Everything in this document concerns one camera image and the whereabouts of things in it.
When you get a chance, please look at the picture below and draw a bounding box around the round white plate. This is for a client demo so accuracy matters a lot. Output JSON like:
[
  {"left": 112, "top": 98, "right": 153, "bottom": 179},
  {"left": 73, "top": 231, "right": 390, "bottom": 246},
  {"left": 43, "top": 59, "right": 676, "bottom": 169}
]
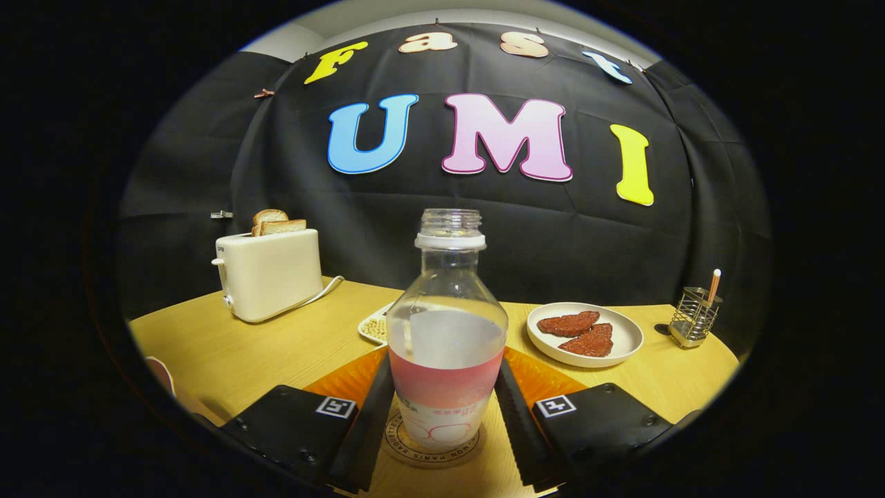
[{"left": 526, "top": 302, "right": 644, "bottom": 368}]

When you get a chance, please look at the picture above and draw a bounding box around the wooden table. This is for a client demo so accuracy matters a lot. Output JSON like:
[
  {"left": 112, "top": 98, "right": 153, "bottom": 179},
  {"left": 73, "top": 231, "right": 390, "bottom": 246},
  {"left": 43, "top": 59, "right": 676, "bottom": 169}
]
[{"left": 128, "top": 277, "right": 740, "bottom": 498}]

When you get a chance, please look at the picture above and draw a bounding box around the white toaster cable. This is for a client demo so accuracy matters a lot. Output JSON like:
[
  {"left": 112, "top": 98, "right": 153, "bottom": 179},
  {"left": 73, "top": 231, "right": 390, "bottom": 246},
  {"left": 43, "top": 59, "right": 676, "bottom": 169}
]
[{"left": 277, "top": 275, "right": 345, "bottom": 315}]

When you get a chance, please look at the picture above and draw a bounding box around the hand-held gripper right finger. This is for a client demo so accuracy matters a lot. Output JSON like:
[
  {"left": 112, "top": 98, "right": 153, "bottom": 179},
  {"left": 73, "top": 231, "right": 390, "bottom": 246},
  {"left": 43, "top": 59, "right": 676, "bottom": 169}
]
[{"left": 493, "top": 346, "right": 675, "bottom": 493}]

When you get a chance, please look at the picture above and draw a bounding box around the white divided snack dish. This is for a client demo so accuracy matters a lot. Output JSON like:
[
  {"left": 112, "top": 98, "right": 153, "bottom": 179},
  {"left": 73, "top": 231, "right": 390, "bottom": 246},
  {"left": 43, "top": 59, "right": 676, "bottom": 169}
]
[{"left": 357, "top": 302, "right": 396, "bottom": 346}]

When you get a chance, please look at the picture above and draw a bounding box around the metal wire holder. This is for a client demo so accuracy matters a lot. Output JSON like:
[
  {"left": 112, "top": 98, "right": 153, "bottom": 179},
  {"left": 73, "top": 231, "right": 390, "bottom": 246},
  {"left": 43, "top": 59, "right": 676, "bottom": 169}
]
[{"left": 668, "top": 287, "right": 724, "bottom": 349}]

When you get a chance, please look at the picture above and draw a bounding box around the clear juice bottle pink label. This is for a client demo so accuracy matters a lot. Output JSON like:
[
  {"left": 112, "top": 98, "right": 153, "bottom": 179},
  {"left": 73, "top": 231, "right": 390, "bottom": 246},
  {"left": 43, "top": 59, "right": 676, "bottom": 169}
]
[{"left": 386, "top": 209, "right": 509, "bottom": 454}]

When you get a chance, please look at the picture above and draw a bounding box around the cream toaster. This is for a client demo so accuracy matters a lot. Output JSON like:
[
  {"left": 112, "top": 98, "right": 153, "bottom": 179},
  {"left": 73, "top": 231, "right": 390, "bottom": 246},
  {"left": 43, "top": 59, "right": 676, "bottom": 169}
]
[{"left": 211, "top": 229, "right": 324, "bottom": 324}]

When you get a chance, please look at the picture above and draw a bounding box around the round wooden coaster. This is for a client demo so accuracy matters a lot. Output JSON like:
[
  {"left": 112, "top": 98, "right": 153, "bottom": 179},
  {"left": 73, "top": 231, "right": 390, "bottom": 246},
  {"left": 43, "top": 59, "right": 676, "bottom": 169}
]
[{"left": 384, "top": 408, "right": 481, "bottom": 468}]

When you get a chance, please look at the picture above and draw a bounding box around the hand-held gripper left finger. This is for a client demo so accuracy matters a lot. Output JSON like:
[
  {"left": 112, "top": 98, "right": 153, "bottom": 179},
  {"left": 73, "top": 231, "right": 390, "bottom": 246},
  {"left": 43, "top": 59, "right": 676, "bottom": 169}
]
[{"left": 220, "top": 348, "right": 396, "bottom": 495}]

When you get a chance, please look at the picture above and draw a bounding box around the cream cup wooden handle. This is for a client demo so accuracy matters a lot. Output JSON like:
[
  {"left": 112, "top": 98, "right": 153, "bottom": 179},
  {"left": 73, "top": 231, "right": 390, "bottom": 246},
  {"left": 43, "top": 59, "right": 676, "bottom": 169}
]
[{"left": 144, "top": 356, "right": 177, "bottom": 398}]

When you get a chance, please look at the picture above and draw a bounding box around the black backdrop cloth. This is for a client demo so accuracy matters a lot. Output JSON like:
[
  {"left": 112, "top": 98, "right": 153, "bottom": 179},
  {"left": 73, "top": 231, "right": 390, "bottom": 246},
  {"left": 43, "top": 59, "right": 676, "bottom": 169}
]
[{"left": 116, "top": 24, "right": 774, "bottom": 360}]

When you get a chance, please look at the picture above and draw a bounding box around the brown meat piece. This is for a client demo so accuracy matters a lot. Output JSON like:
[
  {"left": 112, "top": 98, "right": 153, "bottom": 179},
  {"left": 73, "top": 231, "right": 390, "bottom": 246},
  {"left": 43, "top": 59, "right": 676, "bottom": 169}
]
[
  {"left": 537, "top": 311, "right": 601, "bottom": 338},
  {"left": 557, "top": 323, "right": 614, "bottom": 358}
]

